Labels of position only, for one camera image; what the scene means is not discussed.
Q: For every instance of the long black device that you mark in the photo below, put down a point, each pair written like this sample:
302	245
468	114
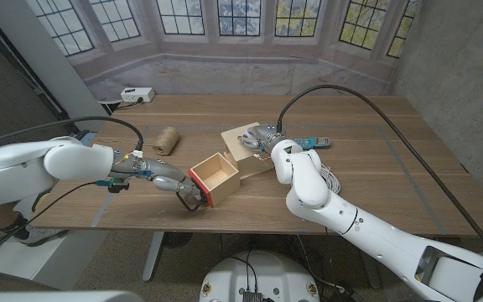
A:
83	135

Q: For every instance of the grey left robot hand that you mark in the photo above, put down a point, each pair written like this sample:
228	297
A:
166	172

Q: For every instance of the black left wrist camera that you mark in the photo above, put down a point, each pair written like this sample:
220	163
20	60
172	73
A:
117	185

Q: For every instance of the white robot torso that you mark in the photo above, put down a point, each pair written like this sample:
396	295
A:
262	277

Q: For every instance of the white floor platform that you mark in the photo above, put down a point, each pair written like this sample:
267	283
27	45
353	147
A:
57	262

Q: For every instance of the teal toy flip phone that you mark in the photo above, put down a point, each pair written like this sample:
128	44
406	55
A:
315	142

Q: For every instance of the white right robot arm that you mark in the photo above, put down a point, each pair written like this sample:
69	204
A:
375	239

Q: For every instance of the printed window backdrop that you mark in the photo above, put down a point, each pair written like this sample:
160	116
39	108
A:
233	63

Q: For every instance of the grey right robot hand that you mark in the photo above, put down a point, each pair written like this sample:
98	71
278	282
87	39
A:
262	135

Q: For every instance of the brown twine spool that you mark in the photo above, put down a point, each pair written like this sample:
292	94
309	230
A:
166	140

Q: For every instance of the black round floor object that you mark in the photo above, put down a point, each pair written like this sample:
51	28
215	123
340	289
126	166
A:
178	240

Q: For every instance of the white power strip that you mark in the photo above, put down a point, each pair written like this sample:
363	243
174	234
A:
137	94

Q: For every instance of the plywood box with slot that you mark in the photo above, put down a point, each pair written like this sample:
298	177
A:
235	140

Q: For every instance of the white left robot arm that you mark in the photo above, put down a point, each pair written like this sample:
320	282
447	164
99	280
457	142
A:
27	168

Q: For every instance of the grey sneaker with black sock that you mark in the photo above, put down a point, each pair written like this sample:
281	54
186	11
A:
42	235

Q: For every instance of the grey table leg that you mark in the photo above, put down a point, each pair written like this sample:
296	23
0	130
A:
153	256
370	274

